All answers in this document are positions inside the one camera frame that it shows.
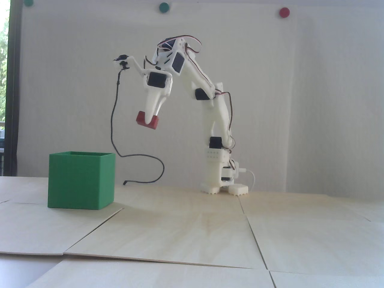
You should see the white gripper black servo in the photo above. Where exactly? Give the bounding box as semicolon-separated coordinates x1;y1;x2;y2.
143;68;174;125

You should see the red block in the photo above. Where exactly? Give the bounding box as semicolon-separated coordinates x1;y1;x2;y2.
136;111;160;130

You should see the green box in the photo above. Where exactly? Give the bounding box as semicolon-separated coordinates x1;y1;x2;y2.
47;151;116;210

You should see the white paper backdrop sheet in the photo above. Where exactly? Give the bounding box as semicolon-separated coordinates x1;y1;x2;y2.
17;1;296;192

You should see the red white black servo wiring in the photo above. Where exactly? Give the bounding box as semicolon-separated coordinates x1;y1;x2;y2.
145;35;236;164

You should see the black camera cable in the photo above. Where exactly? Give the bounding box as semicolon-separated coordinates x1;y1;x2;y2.
110;67;166;186

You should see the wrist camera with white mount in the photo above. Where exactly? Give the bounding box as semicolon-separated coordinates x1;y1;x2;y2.
112;54;147;76

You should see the white power cable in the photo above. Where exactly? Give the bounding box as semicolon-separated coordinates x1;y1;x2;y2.
239;168;257;191

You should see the dark window frame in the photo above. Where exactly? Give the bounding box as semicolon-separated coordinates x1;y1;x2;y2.
7;0;23;177

